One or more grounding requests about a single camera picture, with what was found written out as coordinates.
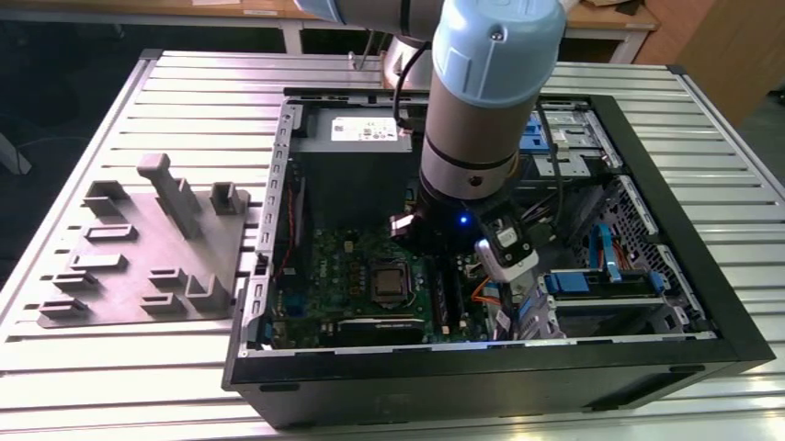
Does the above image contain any silver CPU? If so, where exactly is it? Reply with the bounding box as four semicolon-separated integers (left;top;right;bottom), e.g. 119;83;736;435
374;268;407;296

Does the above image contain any black cable bundle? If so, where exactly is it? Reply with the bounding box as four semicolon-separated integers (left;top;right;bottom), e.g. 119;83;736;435
514;176;614;240

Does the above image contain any black graphics card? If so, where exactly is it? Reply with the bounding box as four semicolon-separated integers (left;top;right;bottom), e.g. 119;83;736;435
262;315;426;348

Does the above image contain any small grey wrist camera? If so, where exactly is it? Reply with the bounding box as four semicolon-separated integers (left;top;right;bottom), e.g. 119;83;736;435
389;212;419;241

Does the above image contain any grey metal leg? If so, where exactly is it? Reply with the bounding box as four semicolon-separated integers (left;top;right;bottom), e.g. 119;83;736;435
0;132;34;176

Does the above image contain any green motherboard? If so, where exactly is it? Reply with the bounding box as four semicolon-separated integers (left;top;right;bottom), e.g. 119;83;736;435
263;223;510;345

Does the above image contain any silver metal drive cage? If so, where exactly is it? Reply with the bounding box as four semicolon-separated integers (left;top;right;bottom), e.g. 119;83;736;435
521;103;625;208

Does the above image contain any brown wooden cabinet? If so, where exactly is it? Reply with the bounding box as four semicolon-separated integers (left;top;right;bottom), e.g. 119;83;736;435
634;0;785;134

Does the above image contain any grey power supply unit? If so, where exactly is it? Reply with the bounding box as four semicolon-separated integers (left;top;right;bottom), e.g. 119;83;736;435
287;106;430;229

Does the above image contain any orange wire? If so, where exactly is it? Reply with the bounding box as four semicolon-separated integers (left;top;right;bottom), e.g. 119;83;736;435
470;282;514;305

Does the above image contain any blue RAM stick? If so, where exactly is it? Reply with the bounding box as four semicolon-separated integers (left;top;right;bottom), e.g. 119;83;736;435
430;256;447;325

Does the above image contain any wooden workbench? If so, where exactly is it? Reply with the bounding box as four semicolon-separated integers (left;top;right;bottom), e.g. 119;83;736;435
0;0;661;65

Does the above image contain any blue data wire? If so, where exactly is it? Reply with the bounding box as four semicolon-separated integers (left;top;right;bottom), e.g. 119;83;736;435
588;223;625;282

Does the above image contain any red wire bundle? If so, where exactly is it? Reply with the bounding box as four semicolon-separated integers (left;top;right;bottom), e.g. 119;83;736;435
616;241;642;273

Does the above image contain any blue plastic drive latch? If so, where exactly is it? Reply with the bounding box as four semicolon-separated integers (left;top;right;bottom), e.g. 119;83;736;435
519;112;553;155

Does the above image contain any black PC case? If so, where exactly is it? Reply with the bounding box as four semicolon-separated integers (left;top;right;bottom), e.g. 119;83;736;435
220;86;777;431

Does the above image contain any hard disk in blue carrier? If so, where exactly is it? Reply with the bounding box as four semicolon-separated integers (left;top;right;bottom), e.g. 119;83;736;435
538;268;668;302

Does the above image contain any grey parts rack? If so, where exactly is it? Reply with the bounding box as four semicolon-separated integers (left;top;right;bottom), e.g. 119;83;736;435
36;153;252;330

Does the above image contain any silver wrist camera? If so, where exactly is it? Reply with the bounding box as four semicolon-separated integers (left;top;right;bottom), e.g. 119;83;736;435
475;213;542;282

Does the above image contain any CPU socket with metal cover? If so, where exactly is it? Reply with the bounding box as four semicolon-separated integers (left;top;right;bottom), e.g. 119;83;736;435
367;257;414;308

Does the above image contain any grey metal disk bay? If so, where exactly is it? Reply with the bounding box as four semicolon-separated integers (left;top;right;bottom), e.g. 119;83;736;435
514;270;694;344

